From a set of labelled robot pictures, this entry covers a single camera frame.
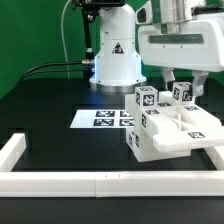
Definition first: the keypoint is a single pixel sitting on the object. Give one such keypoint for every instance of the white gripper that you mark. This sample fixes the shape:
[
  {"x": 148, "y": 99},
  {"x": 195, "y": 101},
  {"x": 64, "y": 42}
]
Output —
[{"x": 199, "y": 46}]

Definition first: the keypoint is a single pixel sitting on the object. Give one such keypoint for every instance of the white marker sheet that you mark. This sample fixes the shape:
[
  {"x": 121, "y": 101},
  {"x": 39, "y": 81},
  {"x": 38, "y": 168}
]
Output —
[{"x": 102, "y": 118}]

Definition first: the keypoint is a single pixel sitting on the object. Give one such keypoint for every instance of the white tagged cube nut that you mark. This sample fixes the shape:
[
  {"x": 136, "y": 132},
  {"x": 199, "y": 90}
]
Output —
[{"x": 182, "y": 92}]

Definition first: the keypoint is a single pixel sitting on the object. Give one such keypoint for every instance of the white chair seat block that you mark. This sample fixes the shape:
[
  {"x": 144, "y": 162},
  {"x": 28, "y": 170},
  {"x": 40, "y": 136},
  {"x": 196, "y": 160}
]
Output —
[{"x": 144, "y": 150}]

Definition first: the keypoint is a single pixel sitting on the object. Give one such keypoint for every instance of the white U-shaped boundary frame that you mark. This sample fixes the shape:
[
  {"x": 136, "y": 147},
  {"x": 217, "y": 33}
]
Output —
[{"x": 100, "y": 184}]

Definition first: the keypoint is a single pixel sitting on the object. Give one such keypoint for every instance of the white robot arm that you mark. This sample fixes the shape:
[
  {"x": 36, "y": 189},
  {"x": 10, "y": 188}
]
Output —
[{"x": 118, "y": 63}]

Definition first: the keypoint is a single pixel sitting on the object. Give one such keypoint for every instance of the white long chair bar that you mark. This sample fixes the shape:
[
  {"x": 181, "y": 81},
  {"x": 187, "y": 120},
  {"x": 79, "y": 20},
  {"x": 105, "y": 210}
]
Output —
[{"x": 151, "y": 121}]

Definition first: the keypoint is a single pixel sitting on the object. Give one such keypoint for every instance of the white tagged cube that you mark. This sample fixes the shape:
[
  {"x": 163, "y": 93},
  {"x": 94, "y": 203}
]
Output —
[{"x": 146, "y": 96}]

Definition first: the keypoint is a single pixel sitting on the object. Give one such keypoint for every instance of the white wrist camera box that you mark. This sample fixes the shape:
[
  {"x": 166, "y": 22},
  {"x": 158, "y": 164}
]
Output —
[{"x": 144, "y": 15}]

